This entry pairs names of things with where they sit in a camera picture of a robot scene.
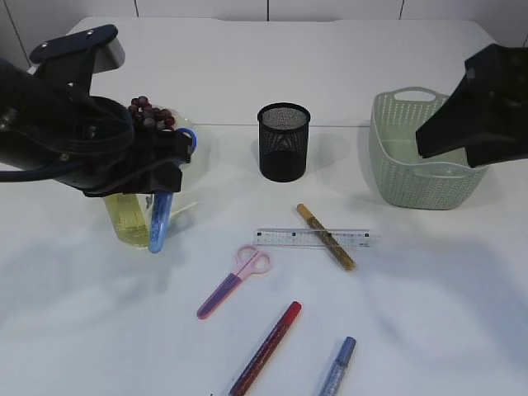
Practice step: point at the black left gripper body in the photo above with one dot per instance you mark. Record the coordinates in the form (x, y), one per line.
(152, 163)

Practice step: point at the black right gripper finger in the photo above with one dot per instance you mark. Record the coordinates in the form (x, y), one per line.
(486, 115)

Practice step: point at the blue scissors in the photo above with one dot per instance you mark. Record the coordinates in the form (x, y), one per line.
(162, 205)

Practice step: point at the purple grape bunch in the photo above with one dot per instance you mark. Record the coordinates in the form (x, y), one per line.
(145, 116)

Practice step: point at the pink purple scissors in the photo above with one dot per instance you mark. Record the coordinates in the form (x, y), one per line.
(249, 260)

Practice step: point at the clear plastic ruler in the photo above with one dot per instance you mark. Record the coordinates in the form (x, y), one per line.
(305, 238)

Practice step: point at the gold glitter pen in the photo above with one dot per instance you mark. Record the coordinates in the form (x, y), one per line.
(326, 238)

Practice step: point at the clear plastic sheet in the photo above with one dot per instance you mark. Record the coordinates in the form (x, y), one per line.
(440, 170)

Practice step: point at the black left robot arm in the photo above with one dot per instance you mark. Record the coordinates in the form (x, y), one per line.
(92, 144)

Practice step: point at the green wavy glass plate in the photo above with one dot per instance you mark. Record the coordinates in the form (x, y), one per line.
(181, 122)

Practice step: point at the green plastic woven basket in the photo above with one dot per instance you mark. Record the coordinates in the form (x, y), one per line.
(395, 118)

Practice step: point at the black mesh pen holder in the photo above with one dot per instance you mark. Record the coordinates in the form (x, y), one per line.
(283, 131)

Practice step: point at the red glitter pen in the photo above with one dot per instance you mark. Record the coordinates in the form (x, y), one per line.
(265, 351)

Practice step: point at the blue glitter pen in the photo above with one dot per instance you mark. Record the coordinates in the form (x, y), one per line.
(339, 366)

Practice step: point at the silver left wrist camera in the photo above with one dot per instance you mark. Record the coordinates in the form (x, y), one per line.
(101, 40)

